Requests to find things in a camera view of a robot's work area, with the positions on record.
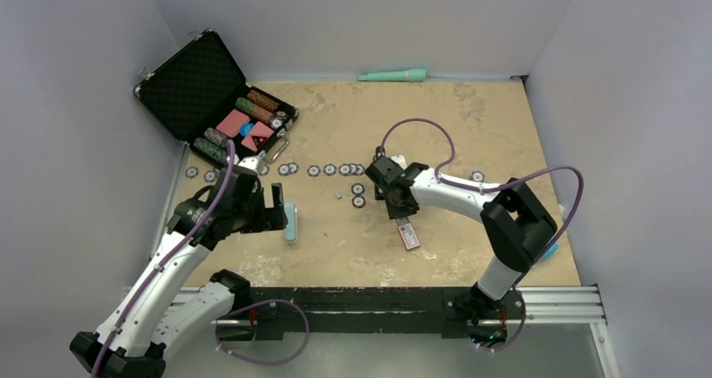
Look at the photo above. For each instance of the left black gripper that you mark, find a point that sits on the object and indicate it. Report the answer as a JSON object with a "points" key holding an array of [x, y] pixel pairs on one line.
{"points": [[269, 218]]}

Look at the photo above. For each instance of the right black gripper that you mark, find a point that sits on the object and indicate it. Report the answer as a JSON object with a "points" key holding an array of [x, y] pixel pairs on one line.
{"points": [[395, 212]]}

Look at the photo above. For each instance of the red staple box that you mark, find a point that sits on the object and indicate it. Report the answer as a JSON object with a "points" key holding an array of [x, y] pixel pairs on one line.
{"points": [[407, 234]]}

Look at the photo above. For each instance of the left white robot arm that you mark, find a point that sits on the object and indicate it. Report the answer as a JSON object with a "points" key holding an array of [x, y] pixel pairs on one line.
{"points": [[139, 336]]}

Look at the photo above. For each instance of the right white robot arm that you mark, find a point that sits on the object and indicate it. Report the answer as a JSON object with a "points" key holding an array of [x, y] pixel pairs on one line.
{"points": [[516, 223]]}

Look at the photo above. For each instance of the poker chip on table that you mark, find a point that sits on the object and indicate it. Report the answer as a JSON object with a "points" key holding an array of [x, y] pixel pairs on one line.
{"points": [[358, 189]]}

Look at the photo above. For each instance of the poker chip lower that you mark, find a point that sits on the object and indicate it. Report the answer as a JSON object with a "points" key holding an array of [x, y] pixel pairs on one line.
{"points": [[358, 202]]}

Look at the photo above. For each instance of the poker chip stack upright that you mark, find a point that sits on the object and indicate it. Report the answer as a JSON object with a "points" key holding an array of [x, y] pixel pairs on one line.
{"points": [[477, 176]]}

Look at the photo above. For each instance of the red card deck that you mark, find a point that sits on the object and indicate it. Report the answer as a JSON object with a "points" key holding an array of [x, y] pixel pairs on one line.
{"points": [[258, 136], [230, 126]]}

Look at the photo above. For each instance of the blue dealer button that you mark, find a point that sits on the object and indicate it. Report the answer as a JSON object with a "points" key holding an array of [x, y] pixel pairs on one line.
{"points": [[245, 129]]}

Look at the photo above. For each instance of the green marker pen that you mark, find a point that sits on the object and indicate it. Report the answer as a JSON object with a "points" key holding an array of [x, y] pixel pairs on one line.
{"points": [[411, 75]]}

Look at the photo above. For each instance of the black poker chip case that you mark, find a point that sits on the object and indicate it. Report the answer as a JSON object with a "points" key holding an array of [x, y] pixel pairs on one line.
{"points": [[196, 88]]}

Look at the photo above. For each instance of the blue marker pen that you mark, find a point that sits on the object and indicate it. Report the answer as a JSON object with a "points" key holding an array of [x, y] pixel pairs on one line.
{"points": [[551, 251]]}

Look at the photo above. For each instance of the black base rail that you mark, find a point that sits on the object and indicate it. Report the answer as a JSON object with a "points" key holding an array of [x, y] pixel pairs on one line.
{"points": [[450, 312]]}

